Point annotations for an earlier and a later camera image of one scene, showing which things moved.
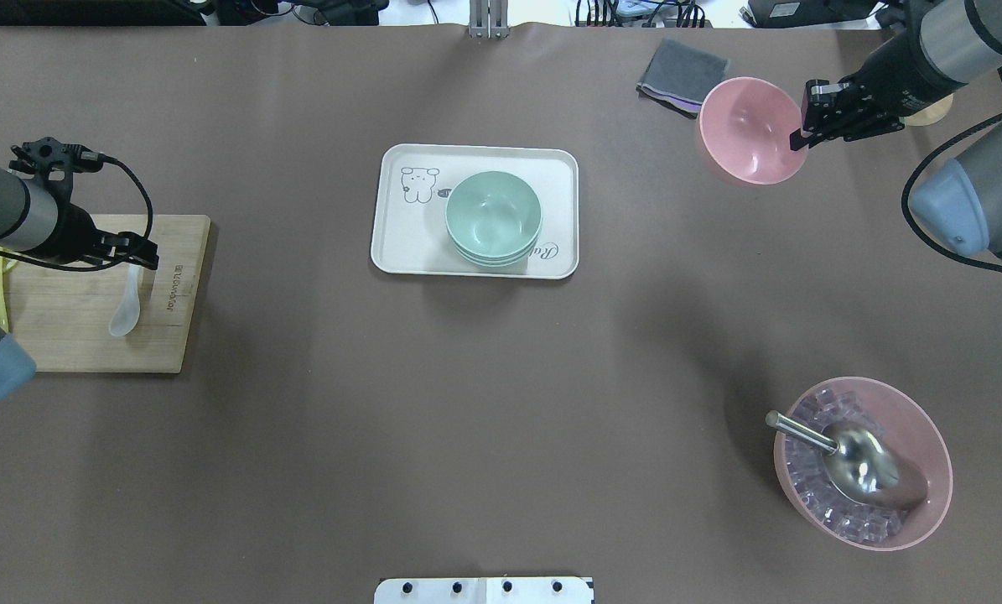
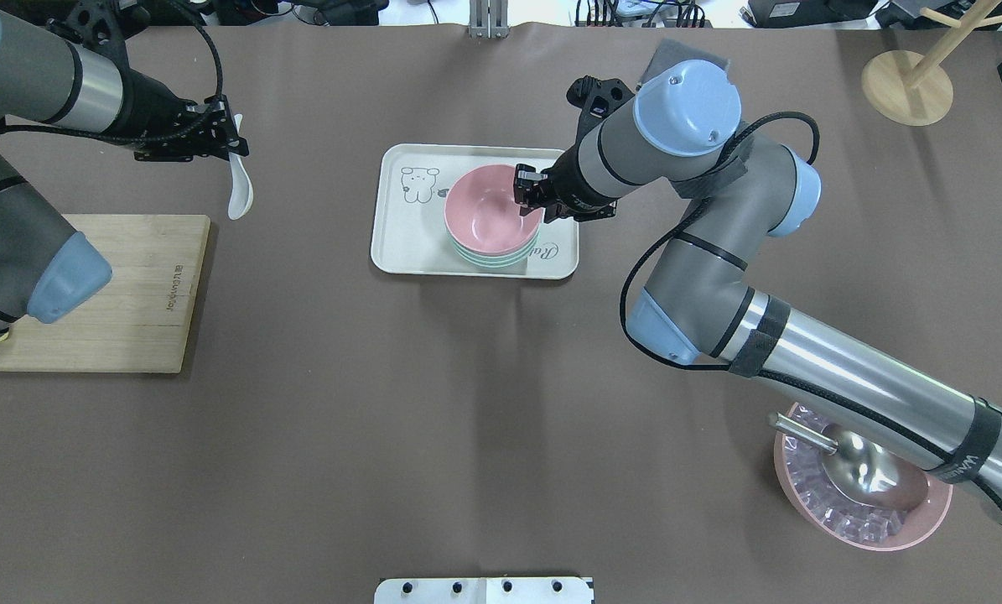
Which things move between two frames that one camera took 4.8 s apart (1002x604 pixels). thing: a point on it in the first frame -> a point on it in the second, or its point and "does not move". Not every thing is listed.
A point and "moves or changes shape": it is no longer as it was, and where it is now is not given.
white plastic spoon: (127, 315) -> (242, 195)
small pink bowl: (745, 127) moves or changes shape
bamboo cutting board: (60, 318) does not move
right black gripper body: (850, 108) -> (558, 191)
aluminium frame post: (488, 18) does not move
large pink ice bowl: (814, 496) does not move
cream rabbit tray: (415, 182) does not move
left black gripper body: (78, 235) -> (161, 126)
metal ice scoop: (861, 466) does not move
